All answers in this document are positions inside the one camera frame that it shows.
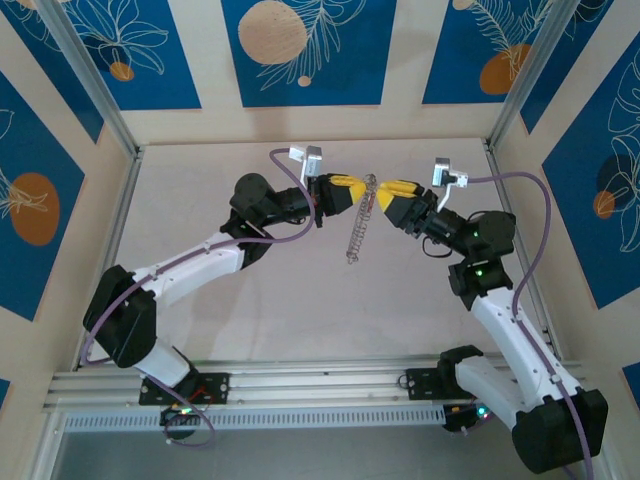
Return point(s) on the metal keyring band with rings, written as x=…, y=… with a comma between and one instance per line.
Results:
x=357, y=235

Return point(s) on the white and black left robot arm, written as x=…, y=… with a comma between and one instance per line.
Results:
x=195, y=270

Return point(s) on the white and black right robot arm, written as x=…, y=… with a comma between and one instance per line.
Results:
x=520, y=340

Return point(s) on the blue panel with beige circle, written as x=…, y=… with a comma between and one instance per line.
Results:
x=350, y=60

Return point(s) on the small controller circuit board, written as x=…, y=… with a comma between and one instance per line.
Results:
x=465, y=417
x=182, y=415

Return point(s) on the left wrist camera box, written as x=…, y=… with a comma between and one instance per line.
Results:
x=312, y=161

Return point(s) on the blue floral wall panel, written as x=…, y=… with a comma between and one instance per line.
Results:
x=450, y=60
x=165, y=75
x=30, y=275
x=62, y=80
x=575, y=225
x=555, y=75

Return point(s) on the aluminium frame post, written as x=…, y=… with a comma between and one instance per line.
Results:
x=533, y=70
x=89, y=67

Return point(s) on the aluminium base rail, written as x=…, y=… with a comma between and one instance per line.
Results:
x=320, y=387

